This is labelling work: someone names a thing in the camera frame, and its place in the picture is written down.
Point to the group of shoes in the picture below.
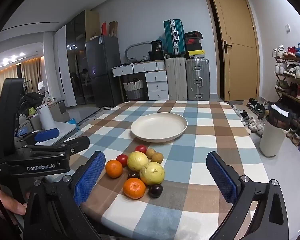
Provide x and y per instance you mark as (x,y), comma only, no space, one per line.
(252,120)

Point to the person's left hand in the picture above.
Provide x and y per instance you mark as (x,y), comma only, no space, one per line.
(11,202)

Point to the wooden shoe rack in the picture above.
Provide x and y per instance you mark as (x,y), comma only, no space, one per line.
(292,80)

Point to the white trash bin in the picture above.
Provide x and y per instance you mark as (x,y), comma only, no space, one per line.
(272,140)

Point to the dark glass wardrobe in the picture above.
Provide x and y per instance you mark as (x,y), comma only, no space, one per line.
(76,62)

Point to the wooden door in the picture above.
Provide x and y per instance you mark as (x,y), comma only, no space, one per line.
(240,55)

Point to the grey refrigerator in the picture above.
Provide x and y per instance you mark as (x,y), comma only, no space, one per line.
(103,70)

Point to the silver suitcase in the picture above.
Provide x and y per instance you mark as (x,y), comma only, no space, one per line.
(197,80)

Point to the cream round plate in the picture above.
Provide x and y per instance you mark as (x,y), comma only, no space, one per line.
(159,127)

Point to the orange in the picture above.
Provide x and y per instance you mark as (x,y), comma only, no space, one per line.
(134,188)
(113,168)

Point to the yellow-green guava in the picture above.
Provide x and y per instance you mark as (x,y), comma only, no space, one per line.
(137,160)
(152,173)

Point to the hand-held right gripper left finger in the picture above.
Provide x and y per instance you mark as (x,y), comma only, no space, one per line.
(90,177)

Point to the white cylinder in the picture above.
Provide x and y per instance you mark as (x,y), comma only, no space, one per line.
(46,117)

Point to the beige curtain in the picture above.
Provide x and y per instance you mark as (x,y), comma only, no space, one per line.
(31,75)

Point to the brown cardboard box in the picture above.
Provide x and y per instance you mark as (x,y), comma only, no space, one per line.
(113,28)

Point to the teal suitcase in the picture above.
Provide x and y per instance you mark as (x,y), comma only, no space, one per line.
(173,36)

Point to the black and red shoe box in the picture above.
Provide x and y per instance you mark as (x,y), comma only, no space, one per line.
(193,41)

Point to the dark purple plum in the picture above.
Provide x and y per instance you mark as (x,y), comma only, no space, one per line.
(133,175)
(155,190)

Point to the black storage bin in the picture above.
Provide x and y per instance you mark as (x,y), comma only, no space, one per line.
(157,55)

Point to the woven laundry basket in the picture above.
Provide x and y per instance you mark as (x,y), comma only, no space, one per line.
(133,90)

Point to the red bag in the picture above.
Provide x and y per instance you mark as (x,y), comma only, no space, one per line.
(104,28)

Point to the black snack bag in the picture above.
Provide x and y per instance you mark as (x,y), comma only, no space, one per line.
(158,45)

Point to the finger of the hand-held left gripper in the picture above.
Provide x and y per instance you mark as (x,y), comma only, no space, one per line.
(47,133)
(75,145)

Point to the beige suitcase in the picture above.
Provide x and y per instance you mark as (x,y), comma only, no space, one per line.
(176,78)

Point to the white light switch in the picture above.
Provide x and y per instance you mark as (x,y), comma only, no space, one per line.
(287,27)

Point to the red tomato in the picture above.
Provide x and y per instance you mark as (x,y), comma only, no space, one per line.
(122,160)
(140,149)

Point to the open cardboard box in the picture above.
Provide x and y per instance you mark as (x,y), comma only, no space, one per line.
(60,111)

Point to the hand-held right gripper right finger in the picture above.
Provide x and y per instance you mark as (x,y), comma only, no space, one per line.
(222,177)

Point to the oval grey mirror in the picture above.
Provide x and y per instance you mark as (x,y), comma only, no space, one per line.
(137,45)

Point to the checkered tablecloth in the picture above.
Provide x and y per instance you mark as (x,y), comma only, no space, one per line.
(195,160)

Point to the white side table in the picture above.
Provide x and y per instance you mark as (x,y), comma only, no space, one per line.
(65,130)

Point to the white drawer dresser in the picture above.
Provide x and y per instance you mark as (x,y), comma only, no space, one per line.
(156,80)

